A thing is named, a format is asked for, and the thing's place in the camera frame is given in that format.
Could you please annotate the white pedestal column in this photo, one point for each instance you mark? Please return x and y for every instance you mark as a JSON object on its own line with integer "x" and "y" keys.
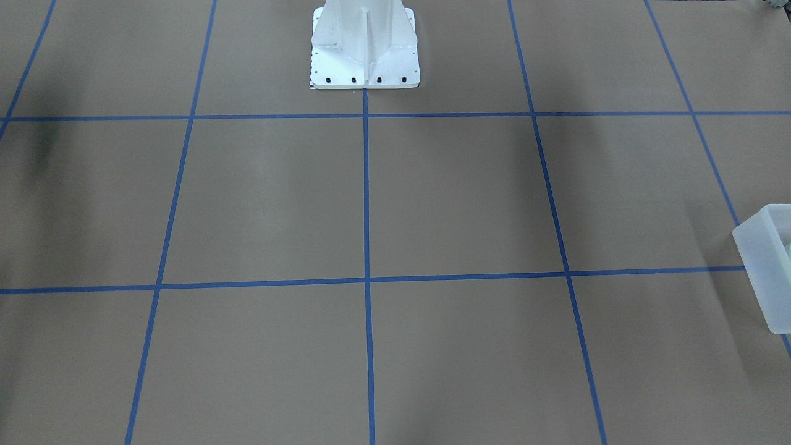
{"x": 364, "y": 44}

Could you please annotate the translucent white plastic box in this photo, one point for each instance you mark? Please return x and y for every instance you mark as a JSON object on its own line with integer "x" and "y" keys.
{"x": 763, "y": 244}

